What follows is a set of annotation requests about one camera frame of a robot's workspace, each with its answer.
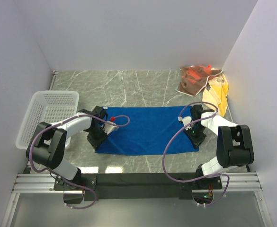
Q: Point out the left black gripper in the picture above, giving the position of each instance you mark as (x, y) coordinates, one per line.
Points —
(96, 143)

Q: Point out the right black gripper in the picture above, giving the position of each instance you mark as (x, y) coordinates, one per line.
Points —
(196, 142)

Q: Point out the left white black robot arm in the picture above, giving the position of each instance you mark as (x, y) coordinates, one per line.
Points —
(47, 145)

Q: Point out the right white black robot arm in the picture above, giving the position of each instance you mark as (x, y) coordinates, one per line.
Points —
(234, 144)

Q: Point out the yellow cream towel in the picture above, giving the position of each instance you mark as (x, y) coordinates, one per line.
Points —
(216, 93)

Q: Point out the white perforated plastic basket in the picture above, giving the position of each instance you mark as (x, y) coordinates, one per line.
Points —
(46, 106)

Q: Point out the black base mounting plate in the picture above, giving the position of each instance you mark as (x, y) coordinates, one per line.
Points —
(145, 186)

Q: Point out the brown orange towel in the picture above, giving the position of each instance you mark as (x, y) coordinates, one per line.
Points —
(193, 79)

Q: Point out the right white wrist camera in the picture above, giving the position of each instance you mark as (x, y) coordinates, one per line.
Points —
(186, 121)

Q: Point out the aluminium rail frame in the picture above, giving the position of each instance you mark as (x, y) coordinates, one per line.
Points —
(142, 204)

